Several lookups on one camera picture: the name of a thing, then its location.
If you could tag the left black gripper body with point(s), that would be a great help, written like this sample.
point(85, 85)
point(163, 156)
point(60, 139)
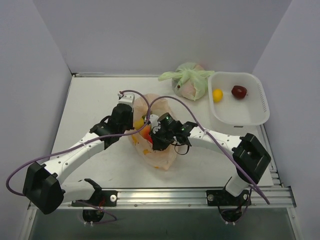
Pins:
point(127, 118)

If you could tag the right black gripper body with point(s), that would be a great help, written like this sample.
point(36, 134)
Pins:
point(157, 139)

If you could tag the orange plastic bag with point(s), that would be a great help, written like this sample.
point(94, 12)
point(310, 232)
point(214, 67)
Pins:
point(157, 159)

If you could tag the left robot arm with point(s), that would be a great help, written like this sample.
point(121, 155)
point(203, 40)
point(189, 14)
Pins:
point(45, 185)

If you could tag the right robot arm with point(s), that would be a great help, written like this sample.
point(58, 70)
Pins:
point(247, 151)

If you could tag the yellow mango fruit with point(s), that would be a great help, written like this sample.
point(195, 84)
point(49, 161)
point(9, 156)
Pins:
point(139, 124)

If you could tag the green plastic bag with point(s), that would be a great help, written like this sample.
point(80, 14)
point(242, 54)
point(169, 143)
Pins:
point(189, 80)

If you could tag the yellow lemon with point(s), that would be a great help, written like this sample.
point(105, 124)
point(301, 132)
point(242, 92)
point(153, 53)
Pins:
point(217, 95)

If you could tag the white plastic basket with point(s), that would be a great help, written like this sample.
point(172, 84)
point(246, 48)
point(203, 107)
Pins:
point(235, 116)

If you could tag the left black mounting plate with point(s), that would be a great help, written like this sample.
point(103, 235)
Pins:
point(105, 198)

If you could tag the black mounting plate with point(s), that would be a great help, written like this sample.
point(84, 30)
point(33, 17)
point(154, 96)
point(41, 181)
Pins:
point(105, 198)
point(222, 198)

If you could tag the dark red apple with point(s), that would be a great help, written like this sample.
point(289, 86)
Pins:
point(239, 92)

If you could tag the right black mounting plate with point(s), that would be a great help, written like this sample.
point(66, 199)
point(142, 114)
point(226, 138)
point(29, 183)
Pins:
point(222, 198)

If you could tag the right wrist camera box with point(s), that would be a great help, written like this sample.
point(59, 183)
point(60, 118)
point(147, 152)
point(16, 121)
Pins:
point(154, 123)

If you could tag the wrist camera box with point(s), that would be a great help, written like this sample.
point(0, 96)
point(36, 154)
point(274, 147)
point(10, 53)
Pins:
point(154, 123)
point(126, 98)

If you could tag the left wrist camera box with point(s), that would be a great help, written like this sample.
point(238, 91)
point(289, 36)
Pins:
point(126, 98)

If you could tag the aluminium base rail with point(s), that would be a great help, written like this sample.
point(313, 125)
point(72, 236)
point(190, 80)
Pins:
point(170, 198)

